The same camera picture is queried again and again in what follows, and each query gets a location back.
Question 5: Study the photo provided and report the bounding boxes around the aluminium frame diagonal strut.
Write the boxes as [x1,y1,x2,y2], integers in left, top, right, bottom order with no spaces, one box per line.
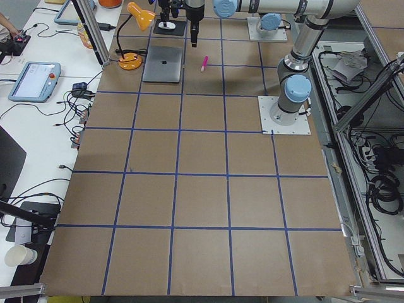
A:
[333,54,403,133]

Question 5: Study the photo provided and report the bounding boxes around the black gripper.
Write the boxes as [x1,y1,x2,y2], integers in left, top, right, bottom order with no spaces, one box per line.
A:
[190,20,199,48]
[148,0,184,22]

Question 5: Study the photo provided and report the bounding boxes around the black coiled cables in bay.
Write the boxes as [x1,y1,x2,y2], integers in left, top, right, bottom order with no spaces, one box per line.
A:
[365,172,404,217]

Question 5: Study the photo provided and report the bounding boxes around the black lamp power cord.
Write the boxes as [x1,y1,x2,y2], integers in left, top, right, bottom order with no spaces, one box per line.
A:
[114,47,149,59]

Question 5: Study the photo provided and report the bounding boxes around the aluminium frame post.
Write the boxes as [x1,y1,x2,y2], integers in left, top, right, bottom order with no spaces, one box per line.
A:
[72,0,110,67]

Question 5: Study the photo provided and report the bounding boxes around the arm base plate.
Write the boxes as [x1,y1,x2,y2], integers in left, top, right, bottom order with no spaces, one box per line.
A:
[246,16,288,42]
[258,96,311,136]

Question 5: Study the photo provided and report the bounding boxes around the blue teach pendant tablet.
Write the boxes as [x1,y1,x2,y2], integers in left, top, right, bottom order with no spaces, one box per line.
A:
[8,62,61,103]

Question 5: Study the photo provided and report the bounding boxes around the pink marker pen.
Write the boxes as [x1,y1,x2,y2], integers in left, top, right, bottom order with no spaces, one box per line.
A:
[200,56,209,72]

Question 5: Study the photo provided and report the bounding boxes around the black monitor corner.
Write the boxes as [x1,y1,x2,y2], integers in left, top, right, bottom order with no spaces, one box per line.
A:
[0,128,27,201]

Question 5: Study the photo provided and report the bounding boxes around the white paper cup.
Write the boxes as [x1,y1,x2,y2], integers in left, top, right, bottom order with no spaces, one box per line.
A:
[4,245,38,267]

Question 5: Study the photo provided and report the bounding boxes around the white power strip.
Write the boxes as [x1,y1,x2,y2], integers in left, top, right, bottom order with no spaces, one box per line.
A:
[359,146,376,169]

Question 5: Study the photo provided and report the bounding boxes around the black power adapter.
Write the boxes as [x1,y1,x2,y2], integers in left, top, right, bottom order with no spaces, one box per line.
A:
[97,22,116,32]

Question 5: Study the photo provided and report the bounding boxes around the orange desk lamp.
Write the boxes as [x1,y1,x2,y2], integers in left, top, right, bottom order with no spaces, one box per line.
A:
[115,1,156,71]

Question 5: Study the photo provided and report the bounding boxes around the black mousepad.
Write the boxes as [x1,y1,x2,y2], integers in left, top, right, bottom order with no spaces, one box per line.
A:
[153,19,187,37]

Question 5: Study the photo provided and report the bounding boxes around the black camera stand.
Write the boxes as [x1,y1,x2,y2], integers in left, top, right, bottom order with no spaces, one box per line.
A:
[1,200,61,244]

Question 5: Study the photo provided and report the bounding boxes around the silver apple laptop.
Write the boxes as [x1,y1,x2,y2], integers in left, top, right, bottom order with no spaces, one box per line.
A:
[143,46,182,83]

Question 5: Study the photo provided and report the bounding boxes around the white computer mouse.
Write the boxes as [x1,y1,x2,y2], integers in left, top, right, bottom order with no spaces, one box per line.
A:
[158,21,176,30]

